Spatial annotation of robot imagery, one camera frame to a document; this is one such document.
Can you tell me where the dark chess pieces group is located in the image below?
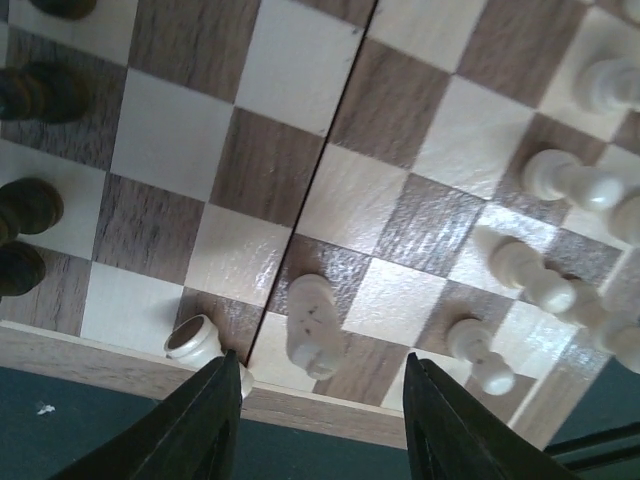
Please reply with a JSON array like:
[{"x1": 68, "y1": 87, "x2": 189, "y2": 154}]
[{"x1": 0, "y1": 0, "x2": 99, "y2": 301}]

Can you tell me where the white standing knight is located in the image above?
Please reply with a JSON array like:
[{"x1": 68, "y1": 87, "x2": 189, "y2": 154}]
[{"x1": 286, "y1": 274, "x2": 344, "y2": 381}]

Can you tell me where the white pawn gripped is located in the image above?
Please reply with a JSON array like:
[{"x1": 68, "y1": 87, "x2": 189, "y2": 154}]
[{"x1": 558, "y1": 279, "x2": 639, "y2": 374}]

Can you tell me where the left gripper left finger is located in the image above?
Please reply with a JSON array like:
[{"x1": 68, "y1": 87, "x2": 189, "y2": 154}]
[{"x1": 53, "y1": 350, "x2": 242, "y2": 479}]

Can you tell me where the white lying pawn base up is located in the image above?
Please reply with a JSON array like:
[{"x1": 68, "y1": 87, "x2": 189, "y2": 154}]
[{"x1": 446, "y1": 318, "x2": 515, "y2": 396}]

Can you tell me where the white pawn near corner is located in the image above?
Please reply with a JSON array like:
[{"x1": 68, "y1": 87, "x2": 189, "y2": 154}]
[{"x1": 574, "y1": 58, "x2": 639, "y2": 114}]

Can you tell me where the wooden chess board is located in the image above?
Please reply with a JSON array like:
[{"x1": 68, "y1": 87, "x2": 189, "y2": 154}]
[{"x1": 1, "y1": 1, "x2": 639, "y2": 448}]

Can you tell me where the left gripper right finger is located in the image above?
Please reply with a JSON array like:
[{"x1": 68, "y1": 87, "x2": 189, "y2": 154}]
[{"x1": 403, "y1": 353, "x2": 577, "y2": 480}]

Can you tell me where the white chess pawn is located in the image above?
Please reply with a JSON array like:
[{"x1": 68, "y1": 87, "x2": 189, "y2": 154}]
[{"x1": 473, "y1": 226, "x2": 577, "y2": 314}]

